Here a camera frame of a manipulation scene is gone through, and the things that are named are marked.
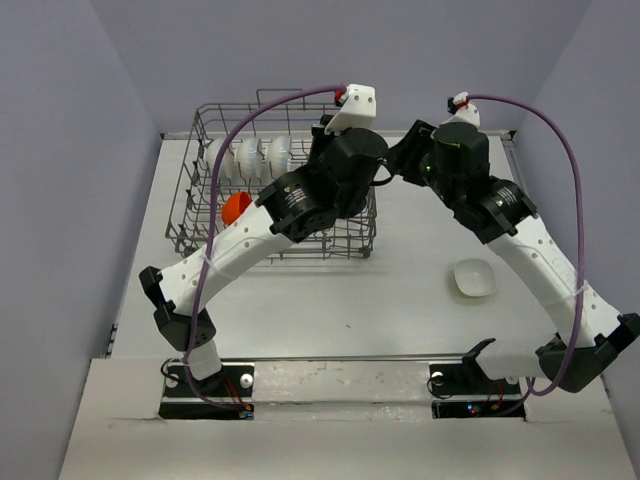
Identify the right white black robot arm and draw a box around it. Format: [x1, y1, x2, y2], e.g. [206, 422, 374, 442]
[385, 121, 639, 393]

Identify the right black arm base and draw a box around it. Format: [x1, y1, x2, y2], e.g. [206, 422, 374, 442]
[426, 338, 526, 420]

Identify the grey wire dish rack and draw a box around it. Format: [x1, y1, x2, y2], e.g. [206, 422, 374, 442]
[164, 87, 379, 263]

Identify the orange bowl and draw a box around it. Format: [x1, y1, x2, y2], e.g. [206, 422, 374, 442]
[220, 191, 252, 226]

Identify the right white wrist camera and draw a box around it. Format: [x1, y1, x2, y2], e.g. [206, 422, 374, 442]
[444, 91, 480, 128]

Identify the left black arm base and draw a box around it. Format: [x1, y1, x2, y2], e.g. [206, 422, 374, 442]
[158, 359, 255, 421]

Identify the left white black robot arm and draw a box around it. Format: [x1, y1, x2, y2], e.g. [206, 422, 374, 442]
[139, 113, 388, 397]

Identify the white square bowl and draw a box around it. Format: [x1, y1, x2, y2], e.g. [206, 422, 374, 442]
[453, 258, 498, 298]

